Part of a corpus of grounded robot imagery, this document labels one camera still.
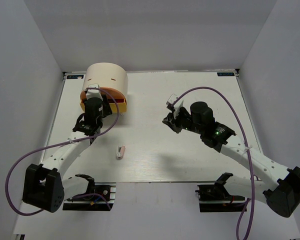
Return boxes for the orange container drawer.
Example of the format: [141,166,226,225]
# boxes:
[80,87,127,103]

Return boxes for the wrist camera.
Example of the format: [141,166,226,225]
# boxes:
[166,94,184,119]
[85,83,103,100]

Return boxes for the left blue table label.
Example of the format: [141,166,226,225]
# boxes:
[66,74,84,79]

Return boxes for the cream cylindrical drawer container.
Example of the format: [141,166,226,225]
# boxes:
[82,62,128,98]

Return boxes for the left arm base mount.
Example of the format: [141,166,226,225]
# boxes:
[62,174,117,212]

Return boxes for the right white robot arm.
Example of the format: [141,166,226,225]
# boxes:
[162,100,300,218]

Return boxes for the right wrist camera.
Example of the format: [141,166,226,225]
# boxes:
[166,94,184,119]

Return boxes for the right blue table label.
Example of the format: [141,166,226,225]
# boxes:
[217,72,235,77]

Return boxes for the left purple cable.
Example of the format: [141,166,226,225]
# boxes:
[4,86,121,216]

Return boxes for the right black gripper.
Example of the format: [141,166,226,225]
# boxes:
[162,106,204,135]

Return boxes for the blue table label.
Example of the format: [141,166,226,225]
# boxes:
[217,72,235,77]
[66,74,84,79]

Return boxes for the yellow container drawer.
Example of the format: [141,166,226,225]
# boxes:
[79,97,128,114]

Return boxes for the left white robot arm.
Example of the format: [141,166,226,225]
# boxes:
[22,94,113,213]

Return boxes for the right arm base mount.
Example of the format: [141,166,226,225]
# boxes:
[195,172,247,213]

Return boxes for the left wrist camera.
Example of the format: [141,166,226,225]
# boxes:
[85,83,103,100]

